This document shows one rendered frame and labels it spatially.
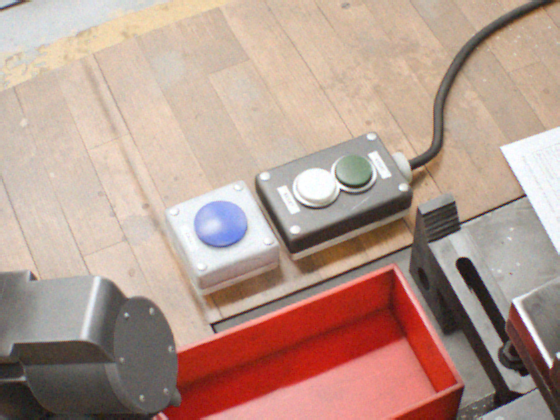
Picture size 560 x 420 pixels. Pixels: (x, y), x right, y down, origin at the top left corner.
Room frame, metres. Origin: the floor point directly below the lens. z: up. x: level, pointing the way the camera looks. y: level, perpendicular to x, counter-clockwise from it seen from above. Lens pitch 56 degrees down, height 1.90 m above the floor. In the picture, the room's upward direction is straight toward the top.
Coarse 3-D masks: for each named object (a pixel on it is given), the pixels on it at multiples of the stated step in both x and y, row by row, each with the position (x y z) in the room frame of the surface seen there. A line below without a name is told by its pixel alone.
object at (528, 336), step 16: (544, 288) 0.46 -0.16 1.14; (512, 304) 0.46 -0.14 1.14; (528, 304) 0.45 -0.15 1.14; (544, 304) 0.45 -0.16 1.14; (512, 320) 0.45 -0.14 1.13; (528, 320) 0.44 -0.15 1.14; (544, 320) 0.44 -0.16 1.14; (512, 336) 0.45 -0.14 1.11; (528, 336) 0.43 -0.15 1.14; (544, 336) 0.43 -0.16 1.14; (528, 352) 0.43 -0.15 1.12; (544, 352) 0.42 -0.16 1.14; (528, 368) 0.43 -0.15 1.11; (544, 368) 0.41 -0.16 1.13; (544, 384) 0.41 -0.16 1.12
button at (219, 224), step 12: (216, 204) 0.67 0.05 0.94; (228, 204) 0.67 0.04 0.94; (204, 216) 0.66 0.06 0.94; (216, 216) 0.66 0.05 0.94; (228, 216) 0.66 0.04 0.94; (240, 216) 0.66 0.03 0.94; (204, 228) 0.65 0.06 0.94; (216, 228) 0.65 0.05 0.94; (228, 228) 0.65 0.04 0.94; (240, 228) 0.65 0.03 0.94; (204, 240) 0.64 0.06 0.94; (216, 240) 0.64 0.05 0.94; (228, 240) 0.64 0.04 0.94
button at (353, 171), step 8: (344, 160) 0.71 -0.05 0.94; (352, 160) 0.71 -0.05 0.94; (360, 160) 0.71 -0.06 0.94; (336, 168) 0.70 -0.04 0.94; (344, 168) 0.70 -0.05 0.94; (352, 168) 0.70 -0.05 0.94; (360, 168) 0.70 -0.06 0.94; (368, 168) 0.70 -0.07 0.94; (336, 176) 0.69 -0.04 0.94; (344, 176) 0.69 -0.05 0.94; (352, 176) 0.69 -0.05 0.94; (360, 176) 0.69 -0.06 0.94; (368, 176) 0.69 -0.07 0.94; (344, 184) 0.69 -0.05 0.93; (352, 184) 0.69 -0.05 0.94; (360, 184) 0.69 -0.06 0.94
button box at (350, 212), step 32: (544, 0) 0.93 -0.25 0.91; (480, 32) 0.88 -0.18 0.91; (320, 160) 0.71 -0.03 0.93; (384, 160) 0.71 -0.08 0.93; (416, 160) 0.72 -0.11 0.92; (256, 192) 0.70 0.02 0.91; (288, 192) 0.68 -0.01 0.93; (352, 192) 0.68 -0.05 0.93; (384, 192) 0.68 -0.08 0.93; (288, 224) 0.65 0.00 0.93; (320, 224) 0.65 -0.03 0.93; (352, 224) 0.66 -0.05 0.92; (384, 224) 0.67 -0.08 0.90; (288, 256) 0.65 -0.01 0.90
